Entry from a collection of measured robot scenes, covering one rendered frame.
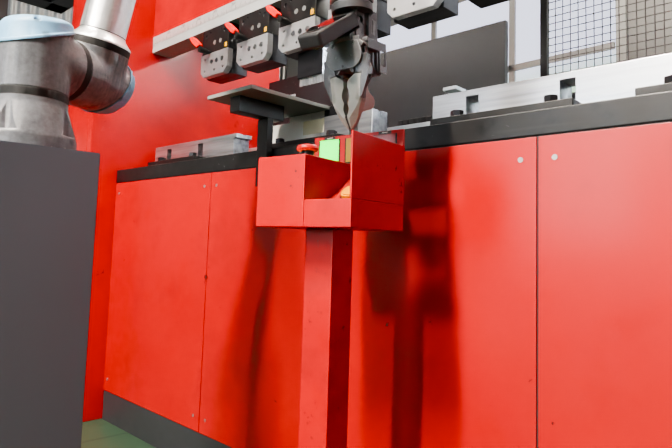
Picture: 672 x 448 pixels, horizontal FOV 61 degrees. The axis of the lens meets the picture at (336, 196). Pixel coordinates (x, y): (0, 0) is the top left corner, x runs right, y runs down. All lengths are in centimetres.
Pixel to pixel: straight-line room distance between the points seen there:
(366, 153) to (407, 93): 114
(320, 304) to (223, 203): 72
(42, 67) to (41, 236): 28
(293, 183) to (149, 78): 145
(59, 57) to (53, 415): 58
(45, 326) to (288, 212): 42
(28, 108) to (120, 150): 119
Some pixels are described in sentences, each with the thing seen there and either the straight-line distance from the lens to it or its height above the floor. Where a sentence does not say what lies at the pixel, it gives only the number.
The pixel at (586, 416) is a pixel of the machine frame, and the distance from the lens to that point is 101.
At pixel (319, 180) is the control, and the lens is 95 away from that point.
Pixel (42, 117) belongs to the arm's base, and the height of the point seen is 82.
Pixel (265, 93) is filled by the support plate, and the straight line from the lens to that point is 139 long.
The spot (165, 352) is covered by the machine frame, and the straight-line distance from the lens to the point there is 186.
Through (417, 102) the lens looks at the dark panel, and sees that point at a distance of 200.
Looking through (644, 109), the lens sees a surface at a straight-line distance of 98.
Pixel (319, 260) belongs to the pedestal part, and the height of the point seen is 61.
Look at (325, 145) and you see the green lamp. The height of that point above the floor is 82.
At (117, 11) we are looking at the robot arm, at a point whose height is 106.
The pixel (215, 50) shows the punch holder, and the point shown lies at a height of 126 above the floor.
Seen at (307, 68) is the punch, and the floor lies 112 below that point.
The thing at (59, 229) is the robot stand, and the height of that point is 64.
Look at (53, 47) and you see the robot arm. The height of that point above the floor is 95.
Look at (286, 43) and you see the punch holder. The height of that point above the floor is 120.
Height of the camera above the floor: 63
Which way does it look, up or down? 5 degrees up
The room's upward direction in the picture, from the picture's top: 2 degrees clockwise
